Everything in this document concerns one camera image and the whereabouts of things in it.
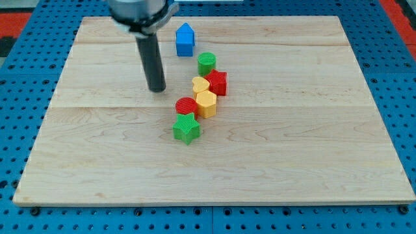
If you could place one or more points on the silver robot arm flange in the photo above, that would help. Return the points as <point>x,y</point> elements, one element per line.
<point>141,18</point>

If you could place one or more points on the yellow hexagon block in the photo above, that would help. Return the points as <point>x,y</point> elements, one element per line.
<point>206,102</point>

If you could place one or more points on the green star block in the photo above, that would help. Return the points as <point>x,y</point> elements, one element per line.
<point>186,128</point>

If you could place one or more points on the red cylinder block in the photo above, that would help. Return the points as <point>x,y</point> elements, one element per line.
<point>186,105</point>

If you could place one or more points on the yellow heart block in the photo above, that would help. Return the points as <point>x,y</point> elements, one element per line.
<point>199,84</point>

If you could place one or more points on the red star block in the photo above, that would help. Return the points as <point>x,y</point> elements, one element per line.
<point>218,81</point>

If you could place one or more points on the green cylinder block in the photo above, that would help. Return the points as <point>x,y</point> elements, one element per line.
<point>206,63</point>

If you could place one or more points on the blue house-shaped block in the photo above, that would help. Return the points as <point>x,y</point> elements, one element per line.
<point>185,41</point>

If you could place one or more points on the light wooden board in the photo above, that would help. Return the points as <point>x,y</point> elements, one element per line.
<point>298,125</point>

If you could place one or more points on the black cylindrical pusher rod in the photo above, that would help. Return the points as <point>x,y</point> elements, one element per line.
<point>150,56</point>

